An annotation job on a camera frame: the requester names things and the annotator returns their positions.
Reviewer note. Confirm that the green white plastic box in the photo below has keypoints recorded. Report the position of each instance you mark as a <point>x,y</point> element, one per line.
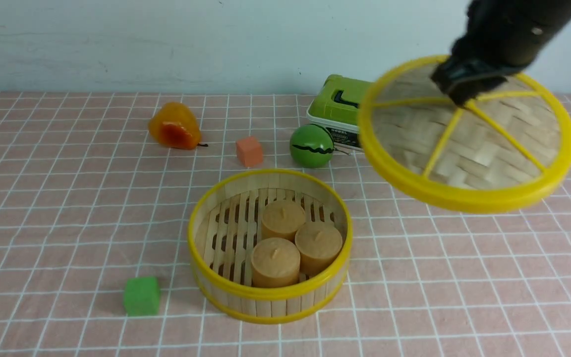
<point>336,106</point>

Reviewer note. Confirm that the tan cylinder bun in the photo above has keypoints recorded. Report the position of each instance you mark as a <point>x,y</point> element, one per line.
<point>282,219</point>
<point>319,243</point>
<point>275,263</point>

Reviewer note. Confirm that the yellow bamboo steamer basket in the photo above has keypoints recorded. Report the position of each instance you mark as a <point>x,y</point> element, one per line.
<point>225,226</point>

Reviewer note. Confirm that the yellow woven steamer lid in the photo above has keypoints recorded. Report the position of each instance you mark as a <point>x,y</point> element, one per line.
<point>505,150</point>

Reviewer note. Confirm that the green foam cube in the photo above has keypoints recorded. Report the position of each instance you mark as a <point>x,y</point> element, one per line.
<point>142,296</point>

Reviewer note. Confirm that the orange toy pear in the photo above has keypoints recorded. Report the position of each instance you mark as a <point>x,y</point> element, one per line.
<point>176,126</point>

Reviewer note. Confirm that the tan cylinder bun back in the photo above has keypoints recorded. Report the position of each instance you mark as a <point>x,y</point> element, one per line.
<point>282,219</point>

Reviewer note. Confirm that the tan cylinder bun right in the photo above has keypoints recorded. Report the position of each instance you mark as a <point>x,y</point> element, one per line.
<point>319,243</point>

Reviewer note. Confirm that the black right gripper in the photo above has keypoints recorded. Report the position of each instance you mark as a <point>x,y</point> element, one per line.
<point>502,38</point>

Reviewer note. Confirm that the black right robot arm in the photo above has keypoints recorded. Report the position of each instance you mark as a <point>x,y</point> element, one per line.
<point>563,15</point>

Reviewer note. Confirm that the orange foam cube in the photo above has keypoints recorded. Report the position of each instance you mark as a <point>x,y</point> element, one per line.
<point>249,152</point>

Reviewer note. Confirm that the green toy watermelon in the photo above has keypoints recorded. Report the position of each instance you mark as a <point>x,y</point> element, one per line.
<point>311,146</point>

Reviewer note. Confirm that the tan cylinder bun front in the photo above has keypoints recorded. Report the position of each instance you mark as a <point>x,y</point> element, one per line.
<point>275,263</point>

